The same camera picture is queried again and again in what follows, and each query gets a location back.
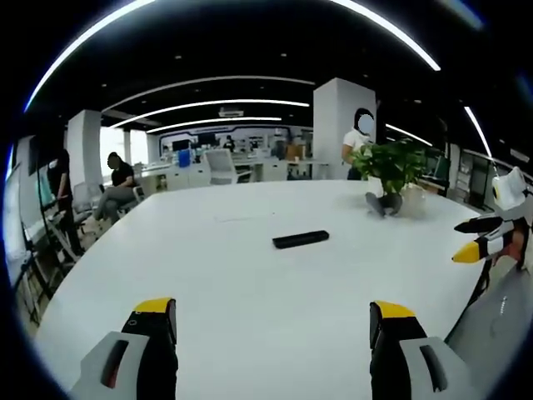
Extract small dark figurine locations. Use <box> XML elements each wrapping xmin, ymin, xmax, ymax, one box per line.
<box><xmin>365</xmin><ymin>191</ymin><xmax>404</xmax><ymax>218</ymax></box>

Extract green potted plant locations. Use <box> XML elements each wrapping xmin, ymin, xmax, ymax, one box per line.
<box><xmin>348</xmin><ymin>140</ymin><xmax>430</xmax><ymax>197</ymax></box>

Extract white square pillar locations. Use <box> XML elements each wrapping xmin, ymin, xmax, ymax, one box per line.
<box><xmin>66</xmin><ymin>109</ymin><xmax>103</xmax><ymax>200</ymax></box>
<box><xmin>311</xmin><ymin>77</ymin><xmax>377</xmax><ymax>181</ymax></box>

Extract white office chair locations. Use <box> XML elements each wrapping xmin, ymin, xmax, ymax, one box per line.
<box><xmin>203</xmin><ymin>148</ymin><xmax>253</xmax><ymax>186</ymax></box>

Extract black remote control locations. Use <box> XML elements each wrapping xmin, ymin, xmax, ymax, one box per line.
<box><xmin>272</xmin><ymin>229</ymin><xmax>331</xmax><ymax>250</ymax></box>

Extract person's right hand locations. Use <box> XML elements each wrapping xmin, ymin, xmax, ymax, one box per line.
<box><xmin>491</xmin><ymin>219</ymin><xmax>531</xmax><ymax>270</ymax></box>

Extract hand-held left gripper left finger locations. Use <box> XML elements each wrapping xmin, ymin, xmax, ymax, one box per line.
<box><xmin>69</xmin><ymin>297</ymin><xmax>179</xmax><ymax>400</ymax></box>

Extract long white office desk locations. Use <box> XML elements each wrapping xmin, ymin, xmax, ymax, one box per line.
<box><xmin>137</xmin><ymin>157</ymin><xmax>334</xmax><ymax>193</ymax></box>

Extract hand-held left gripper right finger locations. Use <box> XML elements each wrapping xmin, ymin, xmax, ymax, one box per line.
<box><xmin>369</xmin><ymin>300</ymin><xmax>480</xmax><ymax>400</ymax></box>

